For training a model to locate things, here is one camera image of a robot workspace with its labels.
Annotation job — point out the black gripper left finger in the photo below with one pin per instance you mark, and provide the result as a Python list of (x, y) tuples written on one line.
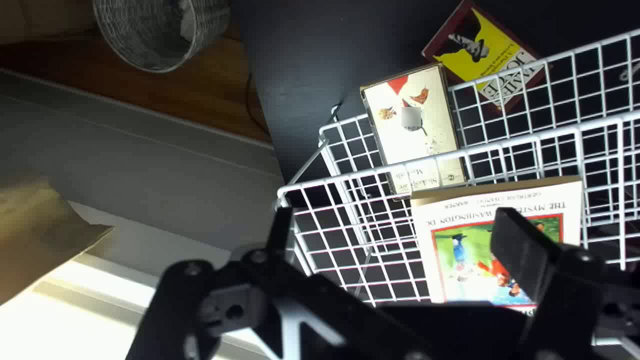
[(279, 232)]

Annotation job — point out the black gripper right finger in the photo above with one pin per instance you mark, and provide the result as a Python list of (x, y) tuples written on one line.
[(528, 255)]

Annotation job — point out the colourful illustrated book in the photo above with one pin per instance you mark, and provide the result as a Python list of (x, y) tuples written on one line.
[(454, 230)]

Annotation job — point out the white book with red figures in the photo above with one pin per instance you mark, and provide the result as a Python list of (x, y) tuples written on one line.
[(413, 122)]

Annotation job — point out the black side table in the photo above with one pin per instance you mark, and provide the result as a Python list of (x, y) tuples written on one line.
[(308, 58)]

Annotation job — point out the white wire two-tier rack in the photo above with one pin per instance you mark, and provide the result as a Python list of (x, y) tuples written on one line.
[(582, 119)]

